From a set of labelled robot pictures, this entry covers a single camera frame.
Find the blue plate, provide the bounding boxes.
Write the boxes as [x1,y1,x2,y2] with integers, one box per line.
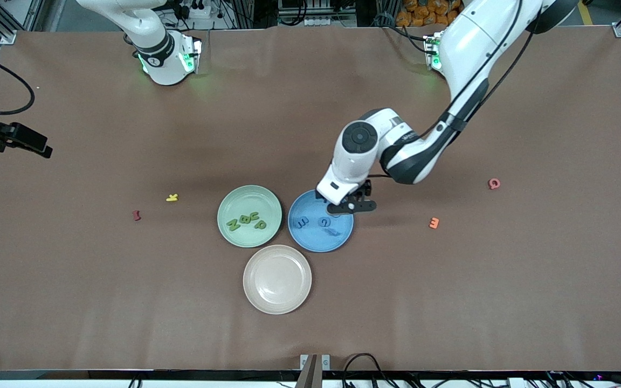
[287,188,355,253]

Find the light green plate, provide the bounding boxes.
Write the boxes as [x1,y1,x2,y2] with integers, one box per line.
[217,185,283,248]

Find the beige plate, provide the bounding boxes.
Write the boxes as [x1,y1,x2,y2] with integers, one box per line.
[243,244,313,315]

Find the white power strip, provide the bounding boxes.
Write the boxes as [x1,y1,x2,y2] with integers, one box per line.
[173,0,211,19]
[304,15,357,27]

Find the orange fruit pile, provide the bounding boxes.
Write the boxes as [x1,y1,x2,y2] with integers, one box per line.
[396,0,459,27]

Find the black table edge strip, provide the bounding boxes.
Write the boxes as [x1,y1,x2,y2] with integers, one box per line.
[0,369,621,382]

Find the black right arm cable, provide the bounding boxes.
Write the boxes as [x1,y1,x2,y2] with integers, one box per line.
[0,46,36,116]

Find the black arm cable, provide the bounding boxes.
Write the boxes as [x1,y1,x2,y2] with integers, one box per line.
[0,46,36,116]
[367,0,540,179]

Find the black looped cable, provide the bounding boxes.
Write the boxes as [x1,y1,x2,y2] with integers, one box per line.
[342,353,397,388]

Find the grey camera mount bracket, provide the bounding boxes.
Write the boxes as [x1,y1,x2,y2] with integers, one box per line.
[295,353,332,388]

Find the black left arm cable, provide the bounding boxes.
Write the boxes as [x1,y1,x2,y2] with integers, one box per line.
[367,0,540,179]

